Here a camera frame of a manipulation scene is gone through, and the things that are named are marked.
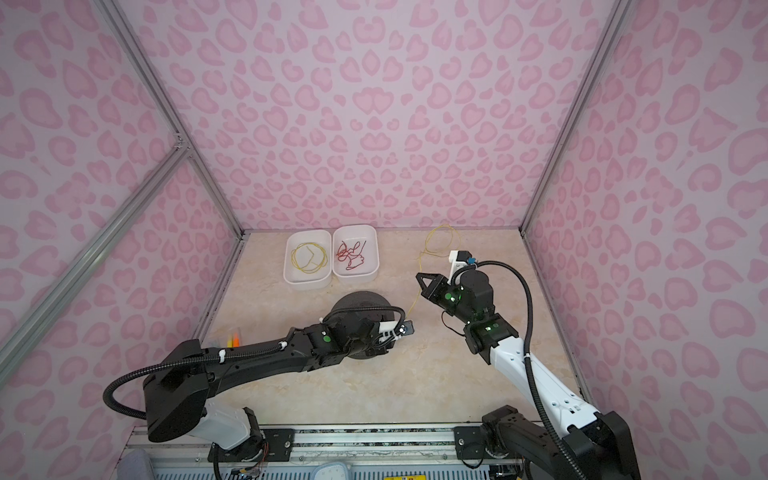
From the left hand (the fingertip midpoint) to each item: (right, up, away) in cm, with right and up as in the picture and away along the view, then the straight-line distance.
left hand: (394, 319), depth 80 cm
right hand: (+5, +12, -6) cm, 14 cm away
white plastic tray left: (-32, +16, +31) cm, 47 cm away
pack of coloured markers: (-47, -8, +8) cm, 49 cm away
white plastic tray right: (-10, +11, +21) cm, 25 cm away
